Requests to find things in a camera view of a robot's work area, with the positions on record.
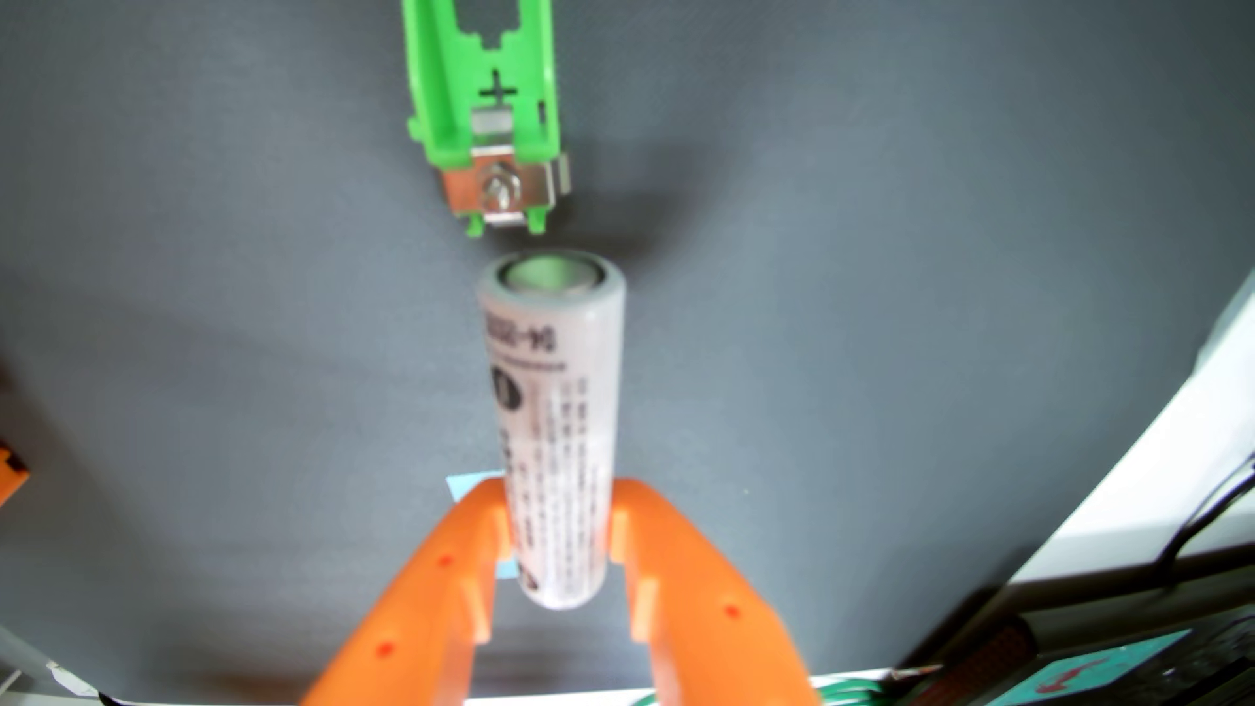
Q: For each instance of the teal label sticker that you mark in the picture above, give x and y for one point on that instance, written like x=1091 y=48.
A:
x=1078 y=672

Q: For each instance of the white cylindrical battery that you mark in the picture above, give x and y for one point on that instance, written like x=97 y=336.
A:
x=554 y=412

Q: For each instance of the green battery holder with bolt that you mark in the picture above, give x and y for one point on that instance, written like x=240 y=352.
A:
x=431 y=98

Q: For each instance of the orange plastic part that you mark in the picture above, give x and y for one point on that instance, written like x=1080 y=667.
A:
x=10 y=476

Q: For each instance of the black device with mesh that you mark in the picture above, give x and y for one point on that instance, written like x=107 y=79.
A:
x=990 y=652

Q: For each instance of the dark grey mat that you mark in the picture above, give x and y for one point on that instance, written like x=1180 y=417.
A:
x=196 y=294

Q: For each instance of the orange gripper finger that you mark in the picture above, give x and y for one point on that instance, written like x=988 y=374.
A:
x=422 y=608
x=706 y=628

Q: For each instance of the light blue tape marker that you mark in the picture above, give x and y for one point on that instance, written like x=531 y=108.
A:
x=471 y=485

